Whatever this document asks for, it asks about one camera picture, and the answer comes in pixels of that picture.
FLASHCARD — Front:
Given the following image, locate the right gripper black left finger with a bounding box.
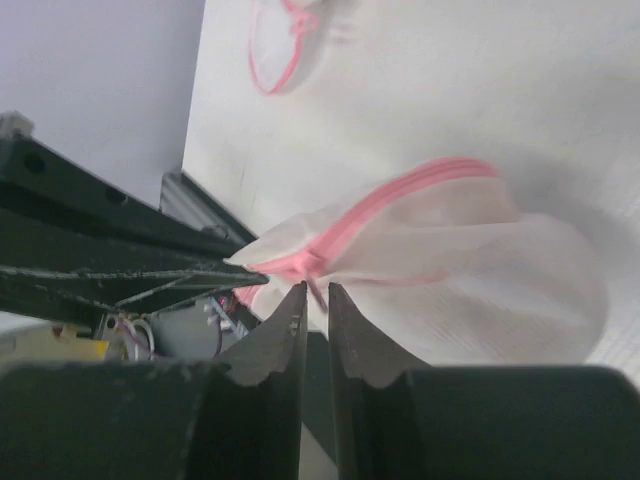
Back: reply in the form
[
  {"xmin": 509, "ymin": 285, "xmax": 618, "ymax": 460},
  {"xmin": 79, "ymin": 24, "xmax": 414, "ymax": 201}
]
[{"xmin": 1, "ymin": 284, "xmax": 307, "ymax": 479}]

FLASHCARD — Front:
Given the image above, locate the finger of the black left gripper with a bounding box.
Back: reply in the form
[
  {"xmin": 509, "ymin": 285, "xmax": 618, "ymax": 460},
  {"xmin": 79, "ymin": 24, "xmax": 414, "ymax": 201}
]
[{"xmin": 1, "ymin": 137, "xmax": 266, "ymax": 313}]

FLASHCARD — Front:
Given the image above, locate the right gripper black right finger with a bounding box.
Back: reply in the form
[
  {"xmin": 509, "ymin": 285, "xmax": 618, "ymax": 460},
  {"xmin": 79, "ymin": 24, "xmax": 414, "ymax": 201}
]
[{"xmin": 329, "ymin": 284, "xmax": 639, "ymax": 479}]

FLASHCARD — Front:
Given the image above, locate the empty white mesh laundry bag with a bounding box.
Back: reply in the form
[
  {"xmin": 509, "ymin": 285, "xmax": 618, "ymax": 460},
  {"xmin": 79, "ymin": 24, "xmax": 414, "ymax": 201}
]
[{"xmin": 248, "ymin": 0, "xmax": 321, "ymax": 95}]

